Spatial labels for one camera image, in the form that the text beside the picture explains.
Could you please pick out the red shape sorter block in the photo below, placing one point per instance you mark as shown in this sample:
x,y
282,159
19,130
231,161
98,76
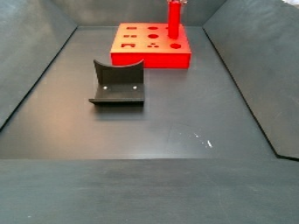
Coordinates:
x,y
145,41

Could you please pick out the black curved holder bracket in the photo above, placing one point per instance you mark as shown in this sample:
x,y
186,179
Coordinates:
x,y
121,83

